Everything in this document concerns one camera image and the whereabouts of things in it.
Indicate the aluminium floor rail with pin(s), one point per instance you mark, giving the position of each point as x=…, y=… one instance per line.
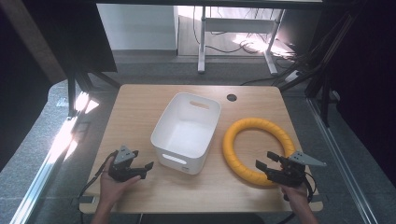
x=339, y=161
x=46, y=168

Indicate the white power strip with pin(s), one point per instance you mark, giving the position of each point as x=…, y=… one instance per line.
x=293, y=76

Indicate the white plastic basket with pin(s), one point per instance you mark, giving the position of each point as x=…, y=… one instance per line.
x=186, y=137

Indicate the white wall panel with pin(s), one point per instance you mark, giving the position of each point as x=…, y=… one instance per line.
x=137, y=26

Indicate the black metal stand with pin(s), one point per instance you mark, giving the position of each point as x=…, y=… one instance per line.
x=72, y=93

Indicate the person's right hand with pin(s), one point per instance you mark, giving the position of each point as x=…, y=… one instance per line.
x=294, y=193

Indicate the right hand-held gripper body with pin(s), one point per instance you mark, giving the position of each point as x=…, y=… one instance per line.
x=292, y=172

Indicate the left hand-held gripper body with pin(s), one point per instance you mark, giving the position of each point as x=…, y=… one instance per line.
x=120, y=169

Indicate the black curtain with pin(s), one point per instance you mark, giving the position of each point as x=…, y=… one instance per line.
x=364, y=77

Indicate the black tripod stand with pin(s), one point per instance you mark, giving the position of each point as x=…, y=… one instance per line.
x=320, y=62

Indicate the white metal desk frame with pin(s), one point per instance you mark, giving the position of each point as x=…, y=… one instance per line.
x=202, y=46

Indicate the person's left hand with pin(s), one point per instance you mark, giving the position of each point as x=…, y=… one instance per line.
x=113, y=188

